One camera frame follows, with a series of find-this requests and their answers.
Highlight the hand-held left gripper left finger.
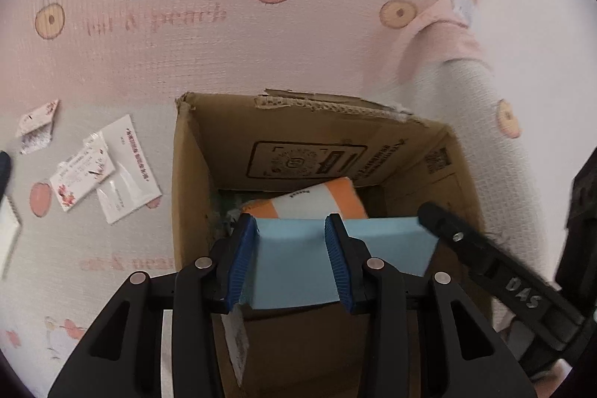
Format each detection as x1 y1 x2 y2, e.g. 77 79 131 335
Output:
47 214 258 398

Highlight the white labelled carton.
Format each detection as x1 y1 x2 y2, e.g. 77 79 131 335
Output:
221 304 251 388

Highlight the white sachet with red print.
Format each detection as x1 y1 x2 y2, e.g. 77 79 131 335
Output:
96 115 162 225

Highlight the dark blue oval object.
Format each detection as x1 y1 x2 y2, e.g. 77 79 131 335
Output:
0 151 12 196

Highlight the light blue box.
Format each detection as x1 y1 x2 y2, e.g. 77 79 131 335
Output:
239 216 439 311

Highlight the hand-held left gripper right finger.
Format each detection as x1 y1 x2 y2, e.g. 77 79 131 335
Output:
324 214 537 398

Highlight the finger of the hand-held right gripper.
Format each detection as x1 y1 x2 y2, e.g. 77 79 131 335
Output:
417 202 586 352

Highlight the small pink printed packet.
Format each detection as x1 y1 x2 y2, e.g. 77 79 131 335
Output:
16 100 60 155

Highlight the plain white box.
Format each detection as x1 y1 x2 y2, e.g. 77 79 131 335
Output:
0 193 22 278

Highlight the white sachet with pink flowers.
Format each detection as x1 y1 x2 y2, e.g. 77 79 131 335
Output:
49 145 116 212

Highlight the orange and white box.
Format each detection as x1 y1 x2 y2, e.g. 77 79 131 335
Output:
240 176 370 222

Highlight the brown cardboard box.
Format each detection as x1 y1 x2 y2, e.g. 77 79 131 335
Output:
172 89 496 398

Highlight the pink cat printed blanket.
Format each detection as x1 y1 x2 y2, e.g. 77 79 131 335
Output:
0 0 528 398

